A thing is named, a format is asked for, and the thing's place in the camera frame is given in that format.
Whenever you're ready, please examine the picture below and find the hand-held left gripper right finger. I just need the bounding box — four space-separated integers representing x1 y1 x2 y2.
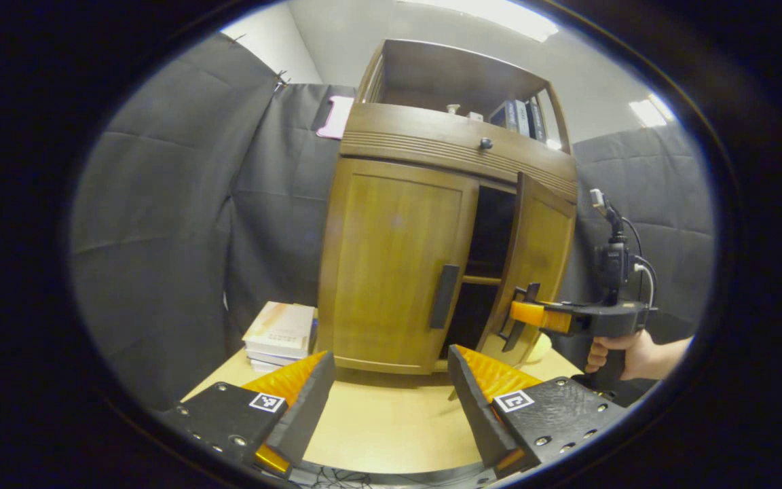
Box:
447 344 629 476

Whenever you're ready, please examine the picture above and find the blue spine book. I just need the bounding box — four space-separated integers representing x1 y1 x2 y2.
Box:
489 100 517 132

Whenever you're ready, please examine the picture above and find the black door handle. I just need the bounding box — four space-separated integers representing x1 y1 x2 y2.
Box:
430 264 461 330
500 282 541 352

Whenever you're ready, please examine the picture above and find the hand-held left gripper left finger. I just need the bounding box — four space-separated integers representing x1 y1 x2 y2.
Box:
160 350 337 476

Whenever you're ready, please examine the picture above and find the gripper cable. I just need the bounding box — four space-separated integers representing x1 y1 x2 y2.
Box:
622 217 656 306

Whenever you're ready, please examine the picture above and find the wooden shoe cabinet door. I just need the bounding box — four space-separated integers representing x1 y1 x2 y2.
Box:
476 172 576 367
316 158 480 376

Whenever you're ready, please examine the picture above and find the stack of pale books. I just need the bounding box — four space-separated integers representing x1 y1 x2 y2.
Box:
242 301 318 373

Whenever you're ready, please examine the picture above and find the pale yellow round object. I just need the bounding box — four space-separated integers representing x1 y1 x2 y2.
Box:
523 333 553 364

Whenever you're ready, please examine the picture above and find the wooden double-door shoe cabinet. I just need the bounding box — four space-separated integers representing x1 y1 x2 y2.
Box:
315 39 578 376

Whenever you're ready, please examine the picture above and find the wooden cabinet drawer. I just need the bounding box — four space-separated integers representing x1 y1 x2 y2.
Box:
340 102 578 203

